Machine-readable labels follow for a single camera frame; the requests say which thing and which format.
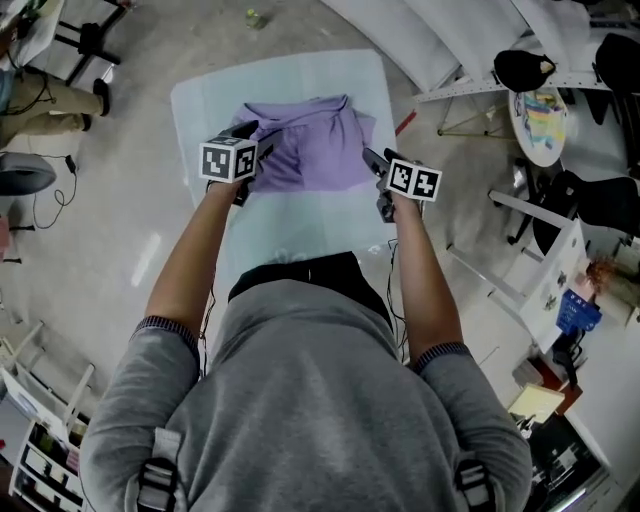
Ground person's right forearm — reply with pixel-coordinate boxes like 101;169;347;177
388;195;466;362

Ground purple sweatshirt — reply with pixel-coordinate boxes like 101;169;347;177
230;93;379;195

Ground black office chair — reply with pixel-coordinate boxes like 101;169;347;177
506;158;640;257

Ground round white side table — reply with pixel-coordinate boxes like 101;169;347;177
437;87;569;169

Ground dried flower bouquet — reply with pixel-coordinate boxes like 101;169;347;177
584;256;624;301

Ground left hand-held gripper cable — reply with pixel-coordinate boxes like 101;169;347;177
198;279;217;379

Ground white desk with black legs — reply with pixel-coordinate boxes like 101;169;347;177
24;0;124;87

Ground grey harness strap with buckle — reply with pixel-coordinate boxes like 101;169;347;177
137;427;182;512
453;457;497;512

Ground colourful pastel cloth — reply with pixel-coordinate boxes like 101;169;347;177
519;89;567;151

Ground person's black trousers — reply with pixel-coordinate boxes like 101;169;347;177
228;251;394;327

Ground dark grey round chair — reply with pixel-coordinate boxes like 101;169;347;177
0;152;58;196

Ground right hand-held gripper cable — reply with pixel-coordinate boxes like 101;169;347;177
384;238;410;362

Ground white metal frame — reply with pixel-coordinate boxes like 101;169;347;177
0;319;96;431

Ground black cap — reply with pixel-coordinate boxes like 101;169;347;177
594;32;640;97
493;49;558;94

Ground person's left forearm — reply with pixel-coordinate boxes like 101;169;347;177
144;179;242;336

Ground blue perforated basket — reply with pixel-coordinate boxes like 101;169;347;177
556;288;604;332

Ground black power adapter cable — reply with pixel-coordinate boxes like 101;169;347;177
32;154;80;231

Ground small white cabinet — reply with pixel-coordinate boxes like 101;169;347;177
8;419;89;512

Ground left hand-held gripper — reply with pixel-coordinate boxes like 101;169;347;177
198;119;279;207

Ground red strip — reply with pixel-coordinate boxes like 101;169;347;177
393;108;418;138

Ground hand-held gripper cable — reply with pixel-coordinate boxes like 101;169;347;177
198;279;217;379
384;238;410;362

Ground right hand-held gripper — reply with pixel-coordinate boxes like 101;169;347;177
361;146;444;225

